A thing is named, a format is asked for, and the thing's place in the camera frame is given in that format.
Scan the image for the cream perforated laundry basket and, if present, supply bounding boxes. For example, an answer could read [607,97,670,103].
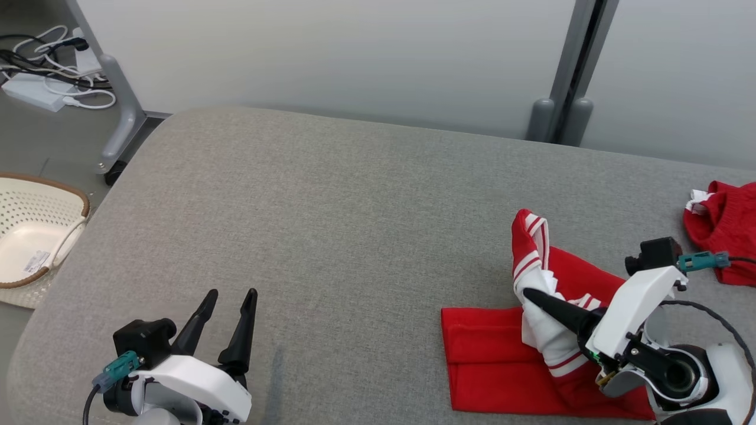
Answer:
[0,172,91,309]

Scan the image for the teal left camera connector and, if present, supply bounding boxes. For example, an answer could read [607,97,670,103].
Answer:
[92,351,142,394]

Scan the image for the black floor cable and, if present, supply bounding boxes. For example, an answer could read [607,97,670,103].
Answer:
[0,34,113,89]

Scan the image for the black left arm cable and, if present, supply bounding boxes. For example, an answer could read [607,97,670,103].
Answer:
[83,384,102,425]

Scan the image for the grey partition post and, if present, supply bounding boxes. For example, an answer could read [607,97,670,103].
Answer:
[526,0,621,147]

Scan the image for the red shorts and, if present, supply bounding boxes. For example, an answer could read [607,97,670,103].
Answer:
[684,181,756,287]

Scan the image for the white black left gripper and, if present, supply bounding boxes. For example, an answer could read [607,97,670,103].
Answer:
[133,288,259,423]

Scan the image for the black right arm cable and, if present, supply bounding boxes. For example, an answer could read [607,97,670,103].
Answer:
[661,255,756,414]

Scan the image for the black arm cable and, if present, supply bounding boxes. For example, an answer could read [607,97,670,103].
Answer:
[83,384,102,425]
[661,255,756,414]

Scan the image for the grey table leg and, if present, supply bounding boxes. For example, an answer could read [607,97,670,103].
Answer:
[64,0,172,187]

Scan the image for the teal camera connector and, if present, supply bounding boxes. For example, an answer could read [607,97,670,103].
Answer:
[677,251,731,274]
[92,351,142,394]

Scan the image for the white power strip with cables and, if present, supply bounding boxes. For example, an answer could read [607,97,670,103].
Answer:
[12,25,117,111]

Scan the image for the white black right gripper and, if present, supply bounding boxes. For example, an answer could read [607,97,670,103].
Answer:
[523,266,689,370]

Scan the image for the red white basketball jersey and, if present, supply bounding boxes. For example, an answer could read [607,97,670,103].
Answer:
[441,209,656,421]

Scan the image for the teal right camera connector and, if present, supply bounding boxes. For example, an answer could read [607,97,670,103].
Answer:
[677,251,731,274]

